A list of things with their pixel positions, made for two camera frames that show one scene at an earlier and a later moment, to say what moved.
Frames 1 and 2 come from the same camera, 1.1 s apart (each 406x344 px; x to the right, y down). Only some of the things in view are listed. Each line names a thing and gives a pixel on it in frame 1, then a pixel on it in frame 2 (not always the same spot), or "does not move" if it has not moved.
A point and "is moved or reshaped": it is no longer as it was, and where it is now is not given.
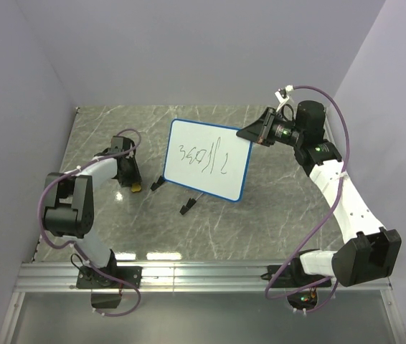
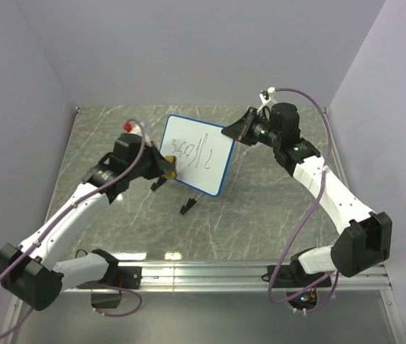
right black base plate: (293, 276) does not move
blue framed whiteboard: (209, 158) is moved or reshaped
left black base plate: (88, 278) does not move
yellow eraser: (135, 187) -> (170, 174)
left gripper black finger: (128, 171) -> (163, 165)
